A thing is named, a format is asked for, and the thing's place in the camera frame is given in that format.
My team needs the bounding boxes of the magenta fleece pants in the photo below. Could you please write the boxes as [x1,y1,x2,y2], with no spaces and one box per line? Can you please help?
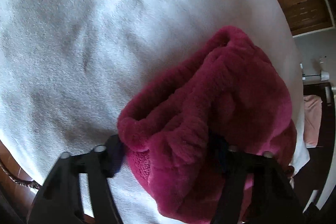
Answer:
[117,26,297,223]

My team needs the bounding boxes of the pink pillow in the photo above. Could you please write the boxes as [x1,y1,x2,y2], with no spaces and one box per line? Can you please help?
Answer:
[303,95,322,148]

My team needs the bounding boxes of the white bed duvet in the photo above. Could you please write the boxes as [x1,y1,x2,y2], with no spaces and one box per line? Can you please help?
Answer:
[0,0,311,224]

